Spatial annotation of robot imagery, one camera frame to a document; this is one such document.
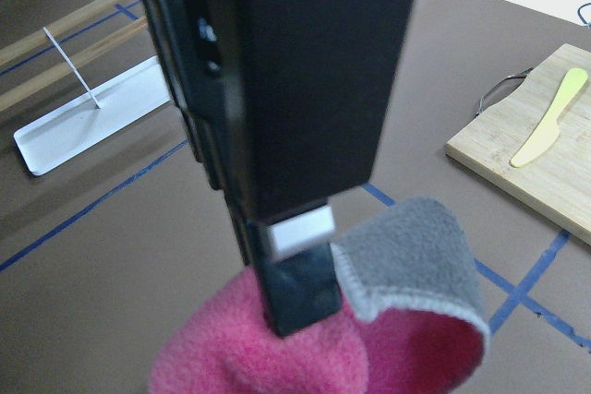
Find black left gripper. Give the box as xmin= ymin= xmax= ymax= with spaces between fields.
xmin=143 ymin=0 xmax=413 ymax=222

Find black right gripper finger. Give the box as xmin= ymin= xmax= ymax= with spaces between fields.
xmin=239 ymin=201 xmax=342 ymax=338

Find white rack upright bracket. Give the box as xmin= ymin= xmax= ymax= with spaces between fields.
xmin=42 ymin=26 xmax=102 ymax=109

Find white rack base tray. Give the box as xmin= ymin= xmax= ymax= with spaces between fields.
xmin=14 ymin=56 xmax=170 ymax=176

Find yellow plastic knife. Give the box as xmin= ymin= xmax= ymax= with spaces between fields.
xmin=509 ymin=67 xmax=588 ymax=168

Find wooden rack rod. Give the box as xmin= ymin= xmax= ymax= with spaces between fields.
xmin=1 ymin=0 xmax=124 ymax=66
xmin=0 ymin=18 xmax=148 ymax=112

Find bamboo cutting board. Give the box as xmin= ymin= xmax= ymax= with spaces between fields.
xmin=445 ymin=44 xmax=590 ymax=243

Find outer wooden rack rod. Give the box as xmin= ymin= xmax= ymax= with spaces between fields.
xmin=1 ymin=0 xmax=124 ymax=66

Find inner wooden rack rod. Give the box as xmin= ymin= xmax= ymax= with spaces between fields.
xmin=0 ymin=18 xmax=148 ymax=112

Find metal cutting board handle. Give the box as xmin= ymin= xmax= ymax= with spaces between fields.
xmin=474 ymin=67 xmax=533 ymax=118

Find pink and grey cloth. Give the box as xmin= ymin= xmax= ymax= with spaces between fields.
xmin=149 ymin=197 xmax=490 ymax=393

